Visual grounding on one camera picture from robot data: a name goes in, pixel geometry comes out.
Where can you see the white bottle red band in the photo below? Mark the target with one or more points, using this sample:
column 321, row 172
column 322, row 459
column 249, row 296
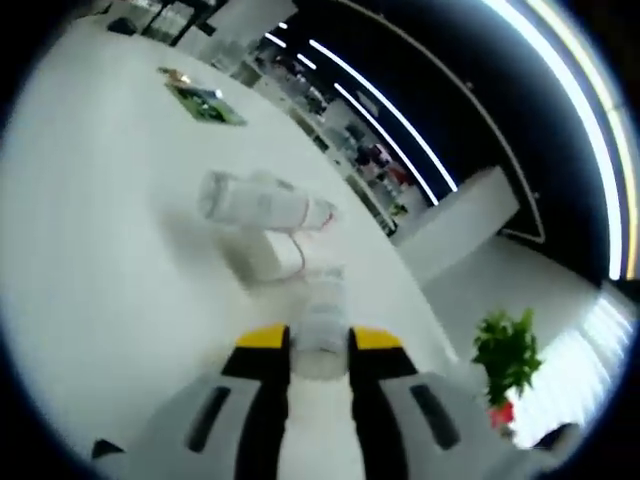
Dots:
column 260, row 202

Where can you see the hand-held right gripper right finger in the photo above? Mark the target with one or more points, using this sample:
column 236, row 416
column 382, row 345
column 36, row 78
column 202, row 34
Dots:
column 400, row 400

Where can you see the small red object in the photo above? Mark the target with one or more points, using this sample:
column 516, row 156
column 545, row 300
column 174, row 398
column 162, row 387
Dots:
column 501, row 415

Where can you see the potted green plant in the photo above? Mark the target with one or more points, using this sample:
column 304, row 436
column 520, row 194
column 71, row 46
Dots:
column 507, row 355

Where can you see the long ceiling strip light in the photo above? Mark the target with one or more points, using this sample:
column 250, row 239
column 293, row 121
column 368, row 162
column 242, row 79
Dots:
column 600, row 150

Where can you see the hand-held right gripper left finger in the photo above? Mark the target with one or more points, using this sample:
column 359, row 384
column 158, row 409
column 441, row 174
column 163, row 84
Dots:
column 235, row 400

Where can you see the green skincare sachet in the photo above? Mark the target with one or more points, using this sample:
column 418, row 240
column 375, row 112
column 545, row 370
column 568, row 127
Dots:
column 207, row 105

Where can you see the brown skincare sachet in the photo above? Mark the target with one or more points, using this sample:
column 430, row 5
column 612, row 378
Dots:
column 174, row 76

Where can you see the clear skincare bottle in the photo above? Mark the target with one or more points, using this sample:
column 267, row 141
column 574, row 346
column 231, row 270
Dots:
column 322, row 320

